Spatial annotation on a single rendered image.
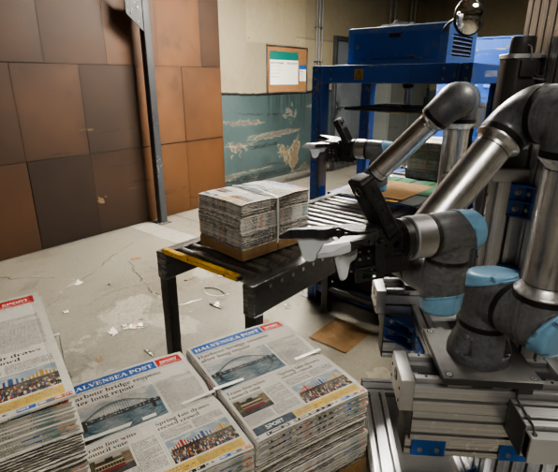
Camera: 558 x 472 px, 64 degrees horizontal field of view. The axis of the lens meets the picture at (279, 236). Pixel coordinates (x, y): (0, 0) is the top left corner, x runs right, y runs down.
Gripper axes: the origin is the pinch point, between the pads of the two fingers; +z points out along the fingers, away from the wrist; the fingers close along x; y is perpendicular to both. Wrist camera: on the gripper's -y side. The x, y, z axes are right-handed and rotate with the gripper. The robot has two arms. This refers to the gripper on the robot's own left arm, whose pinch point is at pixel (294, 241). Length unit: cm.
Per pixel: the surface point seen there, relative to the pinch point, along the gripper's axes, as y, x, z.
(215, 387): 37.2, 27.3, 9.1
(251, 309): 42, 80, -15
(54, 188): 17, 390, 74
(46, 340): 14.8, 15.6, 38.2
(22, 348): 15.0, 14.3, 41.6
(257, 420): 39.0, 14.5, 3.7
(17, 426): 19.4, -1.0, 40.4
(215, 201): 7, 112, -12
